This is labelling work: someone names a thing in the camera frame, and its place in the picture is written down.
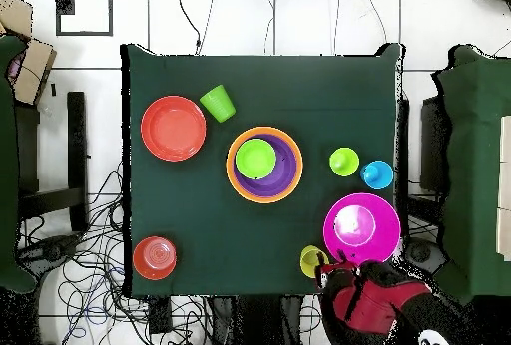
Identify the yellow cup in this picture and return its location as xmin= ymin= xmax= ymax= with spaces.
xmin=299 ymin=244 xmax=331 ymax=280

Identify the large pink bowl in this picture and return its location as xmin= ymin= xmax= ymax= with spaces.
xmin=322 ymin=191 xmax=402 ymax=267

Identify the purple bowl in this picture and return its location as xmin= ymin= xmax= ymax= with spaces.
xmin=232 ymin=133 xmax=299 ymax=198

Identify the small green bowl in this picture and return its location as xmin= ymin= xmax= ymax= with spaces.
xmin=234 ymin=138 xmax=277 ymax=181

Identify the large orange bowl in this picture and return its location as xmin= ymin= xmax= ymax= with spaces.
xmin=225 ymin=126 xmax=304 ymax=205

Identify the small orange bowl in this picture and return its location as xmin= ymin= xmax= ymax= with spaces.
xmin=132 ymin=235 xmax=178 ymax=281

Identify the black stand base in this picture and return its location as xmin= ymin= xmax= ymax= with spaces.
xmin=401 ymin=236 xmax=448 ymax=280
xmin=15 ymin=232 xmax=83 ymax=276

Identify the blue cup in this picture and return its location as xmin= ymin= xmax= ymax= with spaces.
xmin=359 ymin=160 xmax=395 ymax=191

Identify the lime green cup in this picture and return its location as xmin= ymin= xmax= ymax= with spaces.
xmin=328 ymin=146 xmax=361 ymax=177

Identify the green cloth covered table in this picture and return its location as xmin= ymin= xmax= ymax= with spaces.
xmin=431 ymin=44 xmax=511 ymax=307
xmin=0 ymin=34 xmax=38 ymax=295

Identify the dark green tablecloth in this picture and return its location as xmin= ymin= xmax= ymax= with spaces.
xmin=120 ymin=43 xmax=405 ymax=298

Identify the black power strip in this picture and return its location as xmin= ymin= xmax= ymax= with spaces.
xmin=148 ymin=295 xmax=174 ymax=335

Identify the white box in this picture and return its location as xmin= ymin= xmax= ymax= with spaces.
xmin=495 ymin=115 xmax=511 ymax=262

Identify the wide red-orange bowl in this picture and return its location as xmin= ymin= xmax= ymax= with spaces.
xmin=140 ymin=95 xmax=208 ymax=163

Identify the cardboard box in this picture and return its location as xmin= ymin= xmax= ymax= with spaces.
xmin=11 ymin=38 xmax=58 ymax=106
xmin=0 ymin=0 xmax=34 ymax=40

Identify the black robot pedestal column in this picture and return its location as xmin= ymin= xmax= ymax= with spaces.
xmin=207 ymin=294 xmax=304 ymax=345

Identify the black cable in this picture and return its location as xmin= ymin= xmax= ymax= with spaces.
xmin=174 ymin=0 xmax=202 ymax=56

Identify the black chair frame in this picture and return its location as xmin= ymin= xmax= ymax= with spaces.
xmin=14 ymin=90 xmax=90 ymax=234

